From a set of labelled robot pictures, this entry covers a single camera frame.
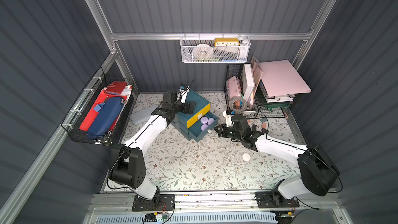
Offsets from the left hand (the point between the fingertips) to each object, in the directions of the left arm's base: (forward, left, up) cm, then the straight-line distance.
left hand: (189, 100), depth 86 cm
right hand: (-13, -16, -11) cm, 23 cm away
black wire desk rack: (+5, -46, -12) cm, 48 cm away
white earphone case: (-24, -32, -22) cm, 46 cm away
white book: (+10, -34, +3) cm, 36 cm away
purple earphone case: (-4, -8, -14) cm, 16 cm away
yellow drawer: (-8, -5, -3) cm, 10 cm away
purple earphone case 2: (-5, -12, -13) cm, 18 cm away
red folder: (+1, +39, +8) cm, 40 cm away
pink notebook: (+21, -29, -11) cm, 37 cm away
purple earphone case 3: (-10, -8, -12) cm, 18 cm away
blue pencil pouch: (-14, +37, +8) cm, 40 cm away
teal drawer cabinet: (-9, +6, -7) cm, 13 cm away
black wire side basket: (-13, +45, +12) cm, 49 cm away
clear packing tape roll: (+10, -29, -9) cm, 32 cm away
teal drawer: (-15, -3, -9) cm, 18 cm away
